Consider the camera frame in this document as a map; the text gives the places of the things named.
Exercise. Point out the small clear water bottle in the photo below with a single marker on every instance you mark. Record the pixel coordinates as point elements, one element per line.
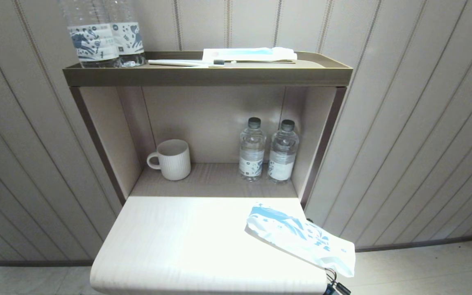
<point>252,155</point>
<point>283,159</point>

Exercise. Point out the black key bundle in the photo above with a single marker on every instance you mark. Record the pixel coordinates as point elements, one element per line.
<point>336,287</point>

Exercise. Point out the white blue packet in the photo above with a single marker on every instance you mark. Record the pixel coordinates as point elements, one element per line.
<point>240,52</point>

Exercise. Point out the brown open shelf cabinet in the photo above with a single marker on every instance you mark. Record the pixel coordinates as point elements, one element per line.
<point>203,76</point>

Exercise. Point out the white toothbrush black bristles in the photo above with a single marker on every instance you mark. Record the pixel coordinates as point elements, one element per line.
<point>170,62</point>

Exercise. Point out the large clear water bottle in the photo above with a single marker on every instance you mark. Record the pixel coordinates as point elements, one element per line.
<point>131,37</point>
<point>92,41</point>

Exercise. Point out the white blue horse pouch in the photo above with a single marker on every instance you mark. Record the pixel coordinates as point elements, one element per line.
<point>297,237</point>

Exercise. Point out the white ribbed mug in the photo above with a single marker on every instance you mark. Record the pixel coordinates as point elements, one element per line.
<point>174,162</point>

